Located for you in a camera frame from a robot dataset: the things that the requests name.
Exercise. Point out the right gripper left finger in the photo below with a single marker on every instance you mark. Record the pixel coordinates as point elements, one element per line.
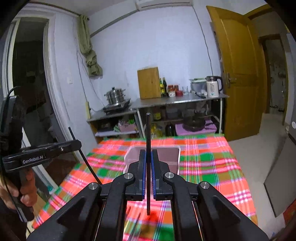
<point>136,164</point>

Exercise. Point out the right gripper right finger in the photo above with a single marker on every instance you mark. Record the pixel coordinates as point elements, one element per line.
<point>161,189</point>

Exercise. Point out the black chopstick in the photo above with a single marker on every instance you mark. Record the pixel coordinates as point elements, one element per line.
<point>148,161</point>
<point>85,159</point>

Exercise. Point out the person left hand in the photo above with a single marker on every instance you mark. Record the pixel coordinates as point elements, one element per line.
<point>28,191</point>

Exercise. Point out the pink plastic utensil holder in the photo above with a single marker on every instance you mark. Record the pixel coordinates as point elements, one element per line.
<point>168,154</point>

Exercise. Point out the plaid tablecloth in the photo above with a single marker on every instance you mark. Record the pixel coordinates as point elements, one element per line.
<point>203,158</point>

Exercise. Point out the pink basket on shelf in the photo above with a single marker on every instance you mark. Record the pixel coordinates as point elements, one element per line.
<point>125,126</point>

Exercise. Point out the low wooden shelf cabinet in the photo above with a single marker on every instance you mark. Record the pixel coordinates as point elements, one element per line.
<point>102,125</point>

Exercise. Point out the black frying pan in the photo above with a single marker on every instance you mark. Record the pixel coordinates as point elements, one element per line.
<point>198,124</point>

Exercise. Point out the induction cooker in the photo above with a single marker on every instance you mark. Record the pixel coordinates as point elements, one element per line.
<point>117,107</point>

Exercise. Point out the stainless steel steamer pot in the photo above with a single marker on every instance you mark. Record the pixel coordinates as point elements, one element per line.
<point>116,95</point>

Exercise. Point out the dark oil bottle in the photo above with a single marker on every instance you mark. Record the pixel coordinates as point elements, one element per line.
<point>165,87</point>

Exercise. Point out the wooden cutting board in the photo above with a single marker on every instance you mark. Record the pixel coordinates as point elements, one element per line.
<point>148,83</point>

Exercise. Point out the yellow wooden door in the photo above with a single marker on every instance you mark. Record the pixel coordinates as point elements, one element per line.
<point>242,72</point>

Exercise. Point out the white electric kettle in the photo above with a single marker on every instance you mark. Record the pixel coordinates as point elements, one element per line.
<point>214,85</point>

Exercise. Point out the green hanging cloth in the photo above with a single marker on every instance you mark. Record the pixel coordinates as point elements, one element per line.
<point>86,48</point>

